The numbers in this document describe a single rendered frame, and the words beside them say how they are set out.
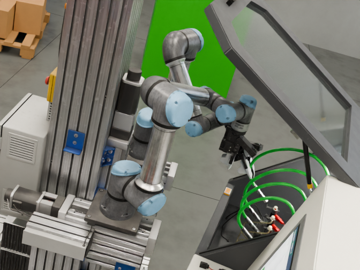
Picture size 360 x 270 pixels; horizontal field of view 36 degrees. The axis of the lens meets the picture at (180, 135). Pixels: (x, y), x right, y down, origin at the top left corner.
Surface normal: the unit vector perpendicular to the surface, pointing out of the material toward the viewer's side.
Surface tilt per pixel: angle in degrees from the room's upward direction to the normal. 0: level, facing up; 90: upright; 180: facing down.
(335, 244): 0
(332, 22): 90
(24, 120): 0
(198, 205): 0
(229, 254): 90
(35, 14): 90
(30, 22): 90
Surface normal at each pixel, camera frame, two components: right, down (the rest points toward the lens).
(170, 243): 0.24, -0.84
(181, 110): 0.69, 0.39
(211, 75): 0.00, 0.50
